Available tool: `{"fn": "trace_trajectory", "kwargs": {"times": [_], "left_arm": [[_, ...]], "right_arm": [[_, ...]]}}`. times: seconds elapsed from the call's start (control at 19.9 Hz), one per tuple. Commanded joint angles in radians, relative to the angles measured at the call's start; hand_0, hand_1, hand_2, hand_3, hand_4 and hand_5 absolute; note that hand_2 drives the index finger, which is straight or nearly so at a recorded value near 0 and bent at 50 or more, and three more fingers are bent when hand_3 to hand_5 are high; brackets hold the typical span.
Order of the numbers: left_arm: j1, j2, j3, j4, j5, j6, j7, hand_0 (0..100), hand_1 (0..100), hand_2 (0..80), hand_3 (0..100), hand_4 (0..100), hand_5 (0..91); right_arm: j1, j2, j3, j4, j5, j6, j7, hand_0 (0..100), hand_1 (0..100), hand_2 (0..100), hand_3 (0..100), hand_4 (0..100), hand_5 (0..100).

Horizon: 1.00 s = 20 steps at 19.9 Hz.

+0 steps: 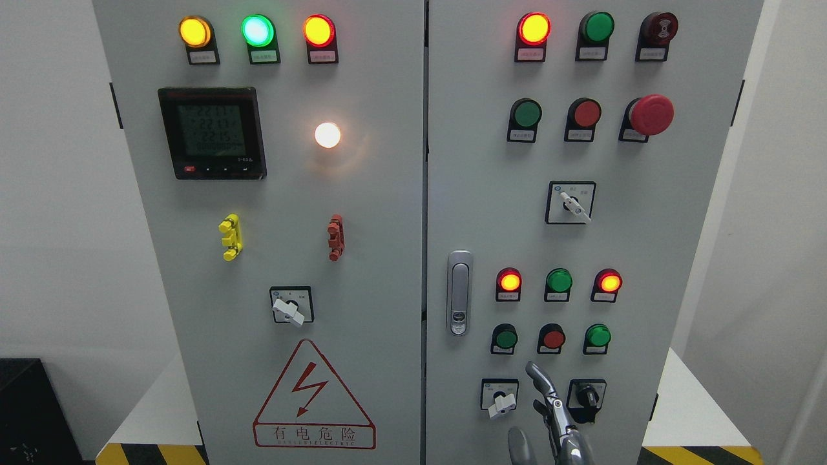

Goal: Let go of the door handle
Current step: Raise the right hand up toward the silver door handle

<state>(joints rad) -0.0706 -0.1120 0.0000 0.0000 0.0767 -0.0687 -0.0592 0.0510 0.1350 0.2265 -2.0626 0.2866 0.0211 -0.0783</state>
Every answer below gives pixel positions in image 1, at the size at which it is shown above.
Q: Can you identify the lower white rotary switch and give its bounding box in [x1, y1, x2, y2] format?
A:
[479, 378, 519, 420]

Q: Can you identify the green push button upper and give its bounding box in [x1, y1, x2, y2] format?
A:
[506, 98, 541, 143]

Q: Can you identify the left grey cabinet door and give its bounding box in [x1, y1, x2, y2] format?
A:
[92, 1, 426, 464]

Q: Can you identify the black box bottom left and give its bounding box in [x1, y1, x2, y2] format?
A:
[1, 358, 83, 464]

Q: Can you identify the red triangle warning sign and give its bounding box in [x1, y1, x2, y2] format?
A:
[252, 338, 376, 450]

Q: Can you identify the dark red buzzer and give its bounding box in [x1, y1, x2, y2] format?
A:
[635, 12, 678, 62]

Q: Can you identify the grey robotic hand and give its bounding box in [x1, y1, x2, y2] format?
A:
[508, 361, 596, 464]

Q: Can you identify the green push button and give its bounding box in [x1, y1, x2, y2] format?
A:
[506, 98, 541, 143]
[582, 324, 612, 355]
[490, 323, 519, 355]

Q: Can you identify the red emergency stop button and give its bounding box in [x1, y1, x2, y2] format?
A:
[618, 94, 675, 143]

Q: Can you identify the red lit light middle right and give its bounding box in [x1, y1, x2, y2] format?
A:
[591, 268, 623, 303]

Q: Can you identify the red push button upper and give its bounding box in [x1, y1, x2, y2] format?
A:
[564, 98, 602, 143]

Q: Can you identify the red terminal connector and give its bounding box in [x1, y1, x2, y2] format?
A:
[327, 214, 345, 262]

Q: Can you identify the right grey cabinet door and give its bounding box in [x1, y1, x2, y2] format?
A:
[424, 1, 763, 464]

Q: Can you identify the red lit indicator light left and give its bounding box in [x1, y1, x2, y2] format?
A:
[302, 13, 339, 64]

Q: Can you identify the upper right rotary switch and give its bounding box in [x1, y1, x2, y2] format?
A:
[545, 181, 596, 225]

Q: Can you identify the red push button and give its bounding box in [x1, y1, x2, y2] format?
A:
[564, 98, 602, 143]
[536, 323, 566, 355]

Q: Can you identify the lower black rotary switch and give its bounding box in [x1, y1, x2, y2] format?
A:
[566, 378, 607, 424]

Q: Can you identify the grey cabinet door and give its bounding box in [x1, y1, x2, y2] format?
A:
[92, 1, 426, 464]
[424, 1, 763, 464]

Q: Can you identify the green indicator light top right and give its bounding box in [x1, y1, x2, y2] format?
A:
[575, 11, 615, 62]

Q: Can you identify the green push button lower left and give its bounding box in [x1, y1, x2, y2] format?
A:
[490, 323, 519, 355]

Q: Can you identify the green indicator light middle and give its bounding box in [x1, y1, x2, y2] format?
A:
[544, 268, 573, 302]

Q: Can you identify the red lit light top right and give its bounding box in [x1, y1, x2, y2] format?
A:
[514, 12, 552, 63]

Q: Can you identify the silver door handle lever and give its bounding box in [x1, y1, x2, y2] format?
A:
[446, 250, 473, 336]

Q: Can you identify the white lit indicator light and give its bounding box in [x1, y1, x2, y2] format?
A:
[314, 121, 342, 149]

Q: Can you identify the green push button lower right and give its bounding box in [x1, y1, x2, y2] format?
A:
[582, 324, 612, 355]

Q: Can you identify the yellow terminal connector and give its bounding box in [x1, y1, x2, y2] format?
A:
[218, 214, 243, 262]

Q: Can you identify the left door rotary switch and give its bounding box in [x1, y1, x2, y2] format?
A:
[269, 285, 314, 327]

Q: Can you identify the red lit light middle left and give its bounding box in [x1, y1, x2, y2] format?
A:
[494, 267, 522, 302]

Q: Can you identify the black digital power meter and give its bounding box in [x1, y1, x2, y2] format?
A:
[158, 87, 267, 180]

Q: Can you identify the yellow indicator light top left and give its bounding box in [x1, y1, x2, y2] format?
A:
[178, 15, 220, 65]

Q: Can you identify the red push button lower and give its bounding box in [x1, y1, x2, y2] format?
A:
[536, 323, 566, 355]

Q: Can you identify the green lit indicator light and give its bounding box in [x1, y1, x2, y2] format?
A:
[240, 14, 281, 65]

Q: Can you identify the white platform with hazard stripes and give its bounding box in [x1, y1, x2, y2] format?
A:
[96, 351, 763, 464]

